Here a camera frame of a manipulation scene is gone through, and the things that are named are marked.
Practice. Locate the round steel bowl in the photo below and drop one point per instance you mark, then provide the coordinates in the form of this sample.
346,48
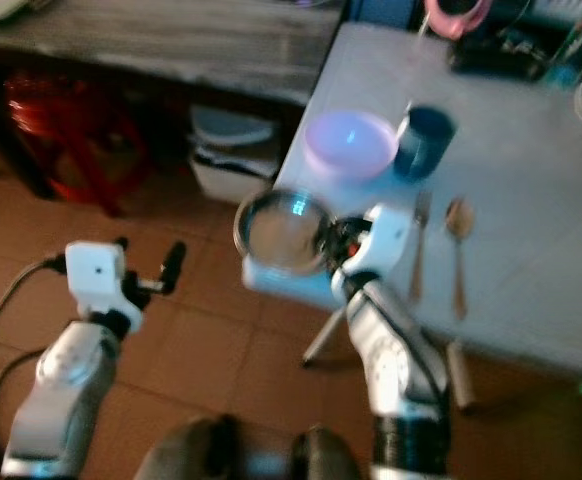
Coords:
279,232

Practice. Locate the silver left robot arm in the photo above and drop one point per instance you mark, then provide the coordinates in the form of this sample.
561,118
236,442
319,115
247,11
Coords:
46,400

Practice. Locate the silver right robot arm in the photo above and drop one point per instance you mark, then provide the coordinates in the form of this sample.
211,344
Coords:
393,370

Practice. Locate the metal fork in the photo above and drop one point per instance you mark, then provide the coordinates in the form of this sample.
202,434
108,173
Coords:
418,250

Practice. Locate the pink plastic bowl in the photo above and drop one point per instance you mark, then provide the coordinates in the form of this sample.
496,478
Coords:
349,143

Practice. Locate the white plastic bin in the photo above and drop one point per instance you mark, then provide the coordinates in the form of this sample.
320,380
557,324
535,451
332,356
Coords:
231,158

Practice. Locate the dark blue cup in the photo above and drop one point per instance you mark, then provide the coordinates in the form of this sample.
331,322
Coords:
426,140

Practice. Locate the red plastic stool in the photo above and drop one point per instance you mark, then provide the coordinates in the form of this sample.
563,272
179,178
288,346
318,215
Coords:
66,120

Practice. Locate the robot left leg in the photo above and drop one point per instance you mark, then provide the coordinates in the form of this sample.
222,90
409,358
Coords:
176,450

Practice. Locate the robot leg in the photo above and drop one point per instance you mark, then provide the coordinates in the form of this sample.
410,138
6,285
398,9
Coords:
176,450
326,455

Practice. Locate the white folding table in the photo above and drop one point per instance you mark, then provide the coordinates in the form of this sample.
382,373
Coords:
521,170

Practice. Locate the grey wooden table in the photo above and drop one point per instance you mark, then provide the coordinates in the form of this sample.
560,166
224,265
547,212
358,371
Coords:
171,50

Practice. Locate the robot right leg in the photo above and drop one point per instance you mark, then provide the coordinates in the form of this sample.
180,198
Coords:
326,455

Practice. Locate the black flat object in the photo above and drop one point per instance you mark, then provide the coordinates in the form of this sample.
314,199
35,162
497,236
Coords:
501,55

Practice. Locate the pink round container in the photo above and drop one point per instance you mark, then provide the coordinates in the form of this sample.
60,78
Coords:
456,18

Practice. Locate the teal object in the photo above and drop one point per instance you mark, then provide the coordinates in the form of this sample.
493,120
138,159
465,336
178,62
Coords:
569,62

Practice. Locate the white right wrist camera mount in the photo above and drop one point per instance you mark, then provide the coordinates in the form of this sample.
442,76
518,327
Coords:
383,238

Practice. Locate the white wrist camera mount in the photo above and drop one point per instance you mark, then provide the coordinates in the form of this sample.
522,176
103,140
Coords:
93,270
383,238

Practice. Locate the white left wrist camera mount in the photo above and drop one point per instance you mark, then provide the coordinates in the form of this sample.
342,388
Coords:
93,270

